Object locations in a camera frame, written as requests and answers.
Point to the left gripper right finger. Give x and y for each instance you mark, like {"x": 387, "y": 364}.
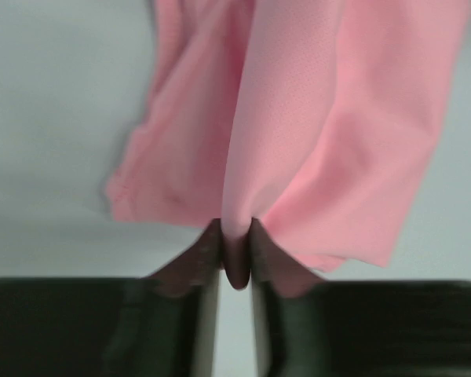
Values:
{"x": 308, "y": 326}

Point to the pink t shirt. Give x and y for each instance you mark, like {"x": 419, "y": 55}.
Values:
{"x": 316, "y": 118}

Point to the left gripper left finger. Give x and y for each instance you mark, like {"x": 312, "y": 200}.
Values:
{"x": 163, "y": 324}

